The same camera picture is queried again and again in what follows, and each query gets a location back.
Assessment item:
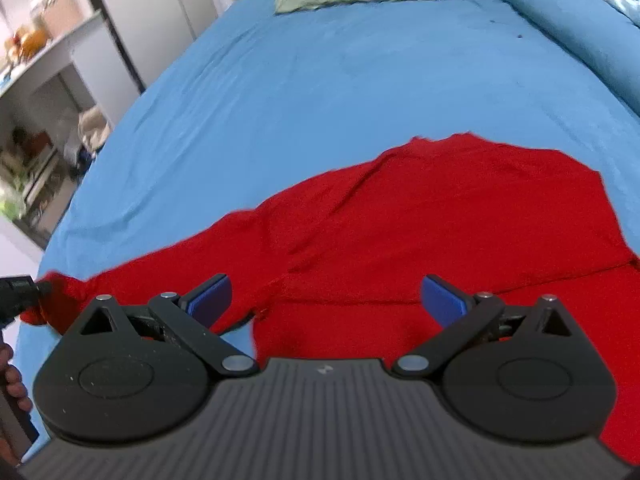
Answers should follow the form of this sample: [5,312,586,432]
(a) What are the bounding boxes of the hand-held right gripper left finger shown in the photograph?
[64,273,261,376]

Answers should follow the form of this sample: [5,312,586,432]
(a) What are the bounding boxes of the red garment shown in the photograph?
[20,131,640,466]

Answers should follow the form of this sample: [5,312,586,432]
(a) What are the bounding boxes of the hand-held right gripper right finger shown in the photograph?
[391,274,577,376]

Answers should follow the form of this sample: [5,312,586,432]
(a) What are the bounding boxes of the white wardrobe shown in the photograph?
[89,0,222,92]

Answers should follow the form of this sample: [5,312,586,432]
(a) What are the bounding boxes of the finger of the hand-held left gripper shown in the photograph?
[0,275,54,322]

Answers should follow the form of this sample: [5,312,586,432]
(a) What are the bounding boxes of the cardboard box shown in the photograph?
[30,0,85,41]

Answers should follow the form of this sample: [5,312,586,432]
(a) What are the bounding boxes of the blue bed sheet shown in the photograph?
[10,0,640,361]

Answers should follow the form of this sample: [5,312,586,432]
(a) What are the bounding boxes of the rolled blue duvet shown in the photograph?
[500,0,640,122]

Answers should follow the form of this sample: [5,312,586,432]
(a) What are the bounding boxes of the orange item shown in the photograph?
[11,27,52,59]

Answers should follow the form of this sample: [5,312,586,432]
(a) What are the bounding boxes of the white shelf unit with clutter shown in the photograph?
[0,9,147,252]

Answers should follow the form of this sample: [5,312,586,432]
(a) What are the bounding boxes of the white bag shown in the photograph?
[77,105,114,155]

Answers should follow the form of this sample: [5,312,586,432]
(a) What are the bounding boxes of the person's left hand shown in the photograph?
[0,342,34,468]

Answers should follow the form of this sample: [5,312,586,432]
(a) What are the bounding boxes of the shelf clutter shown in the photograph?
[0,125,77,237]

